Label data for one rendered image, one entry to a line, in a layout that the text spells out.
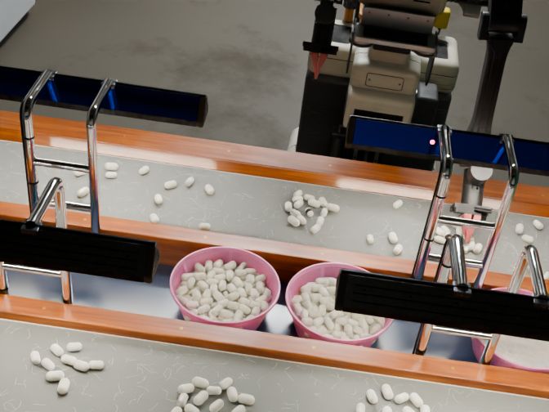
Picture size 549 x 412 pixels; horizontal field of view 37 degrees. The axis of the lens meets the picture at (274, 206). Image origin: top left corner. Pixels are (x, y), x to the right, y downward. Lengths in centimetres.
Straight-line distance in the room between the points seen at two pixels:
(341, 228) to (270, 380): 58
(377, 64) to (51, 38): 240
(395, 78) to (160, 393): 139
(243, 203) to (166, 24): 272
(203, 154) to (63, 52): 225
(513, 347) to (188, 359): 77
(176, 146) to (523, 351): 112
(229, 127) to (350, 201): 170
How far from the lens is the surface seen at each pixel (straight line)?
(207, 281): 204
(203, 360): 186
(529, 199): 250
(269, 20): 502
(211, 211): 225
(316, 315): 199
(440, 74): 303
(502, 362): 200
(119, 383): 182
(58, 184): 172
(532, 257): 170
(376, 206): 235
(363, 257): 213
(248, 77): 440
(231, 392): 178
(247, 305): 200
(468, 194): 228
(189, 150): 243
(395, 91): 277
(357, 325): 199
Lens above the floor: 214
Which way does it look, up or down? 38 degrees down
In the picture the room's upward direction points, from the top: 7 degrees clockwise
